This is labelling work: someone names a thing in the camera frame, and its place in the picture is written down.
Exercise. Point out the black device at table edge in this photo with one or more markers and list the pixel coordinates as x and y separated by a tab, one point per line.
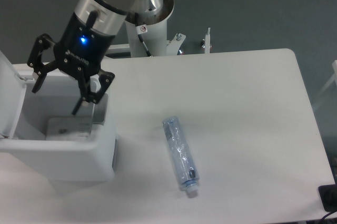
328	197

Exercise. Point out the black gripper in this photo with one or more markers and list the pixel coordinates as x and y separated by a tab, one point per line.
79	50

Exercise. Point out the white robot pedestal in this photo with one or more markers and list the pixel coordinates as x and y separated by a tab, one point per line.
147	20

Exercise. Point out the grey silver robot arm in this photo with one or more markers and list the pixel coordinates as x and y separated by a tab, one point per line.
112	14

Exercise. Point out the white bracket with bolts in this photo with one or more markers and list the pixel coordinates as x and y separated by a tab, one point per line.
178	45

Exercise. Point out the white frame at right edge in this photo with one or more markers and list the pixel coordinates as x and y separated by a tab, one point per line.
326	90

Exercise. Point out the white open trash can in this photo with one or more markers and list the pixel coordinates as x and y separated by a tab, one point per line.
40	130

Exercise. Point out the clear crushed plastic bottle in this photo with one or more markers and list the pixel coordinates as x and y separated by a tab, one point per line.
185	169

